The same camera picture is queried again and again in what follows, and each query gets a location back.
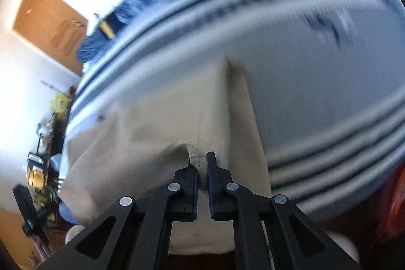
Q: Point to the yellow jug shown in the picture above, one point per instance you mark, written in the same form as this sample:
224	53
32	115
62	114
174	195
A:
35	176

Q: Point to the brown wooden door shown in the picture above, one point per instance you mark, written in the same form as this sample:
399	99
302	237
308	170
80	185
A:
47	23

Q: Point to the yellow plastic bag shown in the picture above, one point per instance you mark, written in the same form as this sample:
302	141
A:
60	102

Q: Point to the cluttered side table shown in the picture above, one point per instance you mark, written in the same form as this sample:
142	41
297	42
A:
47	162

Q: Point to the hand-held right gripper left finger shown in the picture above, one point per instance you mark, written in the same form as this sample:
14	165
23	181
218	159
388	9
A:
189	194

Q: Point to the red plastic bag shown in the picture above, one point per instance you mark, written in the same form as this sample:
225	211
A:
392	203

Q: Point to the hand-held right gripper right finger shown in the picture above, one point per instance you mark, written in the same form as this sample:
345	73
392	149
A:
211	194

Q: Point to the blue floral pillow yellow stripe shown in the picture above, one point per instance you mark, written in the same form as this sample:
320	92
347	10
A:
107	32

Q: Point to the beige sweatshirt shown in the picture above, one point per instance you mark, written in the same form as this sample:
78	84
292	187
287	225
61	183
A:
152	130

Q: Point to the bed with striped blue sheet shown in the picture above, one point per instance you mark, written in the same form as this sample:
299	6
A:
300	83

